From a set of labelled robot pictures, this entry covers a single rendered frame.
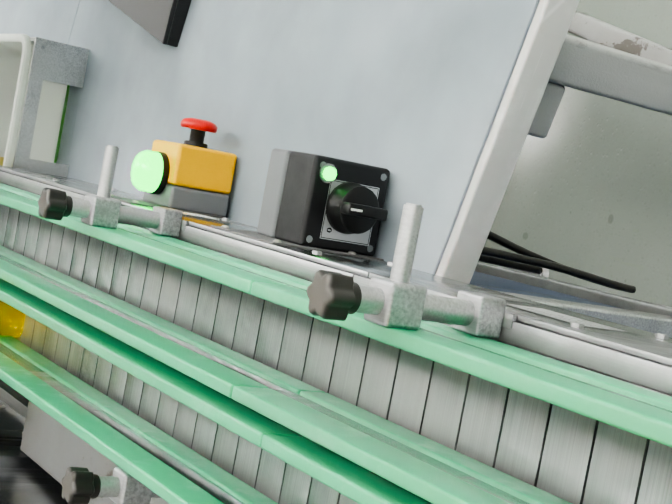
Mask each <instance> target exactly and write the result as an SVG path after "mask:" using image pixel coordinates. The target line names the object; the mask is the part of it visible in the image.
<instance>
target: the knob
mask: <svg viewBox="0 0 672 504"><path fill-rule="evenodd" d="M387 215H388V210H386V209H382V208H379V202H378V199H377V197H376V195H375V194H374V193H373V191H371V190H370V189H368V188H366V187H364V186H362V185H360V184H358V183H354V182H345V183H342V184H340V185H338V186H337V187H335V188H334V189H333V191H332V192H331V193H330V195H329V197H328V200H327V203H326V216H327V220H328V222H329V224H330V225H331V227H332V228H333V229H335V230H336V231H338V232H340V233H344V234H362V233H365V232H367V231H368V230H370V229H371V228H372V227H373V226H374V224H375V223H376V221H377V220H382V221H386V219H387Z"/></svg>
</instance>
